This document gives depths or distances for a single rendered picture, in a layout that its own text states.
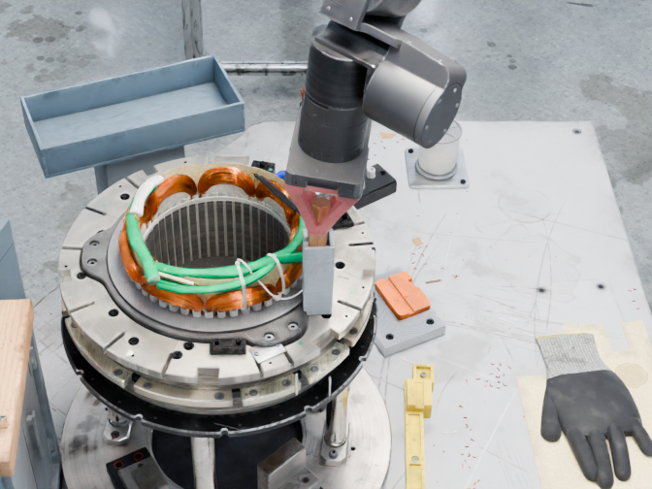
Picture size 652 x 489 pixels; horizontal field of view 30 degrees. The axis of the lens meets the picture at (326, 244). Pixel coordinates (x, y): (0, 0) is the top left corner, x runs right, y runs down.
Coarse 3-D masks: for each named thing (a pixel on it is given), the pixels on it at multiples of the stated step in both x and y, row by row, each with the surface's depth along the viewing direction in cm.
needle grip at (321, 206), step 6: (318, 198) 110; (324, 198) 110; (312, 204) 109; (318, 204) 109; (324, 204) 109; (330, 204) 109; (312, 210) 109; (318, 210) 109; (324, 210) 109; (318, 216) 109; (324, 216) 109; (312, 240) 112; (318, 240) 111; (324, 240) 112
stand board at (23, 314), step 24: (0, 312) 121; (24, 312) 121; (0, 336) 119; (24, 336) 119; (0, 360) 117; (24, 360) 117; (0, 384) 114; (24, 384) 117; (0, 408) 112; (0, 432) 110; (0, 456) 109
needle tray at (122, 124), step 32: (192, 64) 153; (32, 96) 146; (64, 96) 148; (96, 96) 150; (128, 96) 152; (160, 96) 153; (192, 96) 154; (224, 96) 153; (32, 128) 142; (64, 128) 148; (96, 128) 148; (128, 128) 142; (160, 128) 144; (192, 128) 146; (224, 128) 148; (64, 160) 142; (96, 160) 143; (128, 160) 147; (160, 160) 149
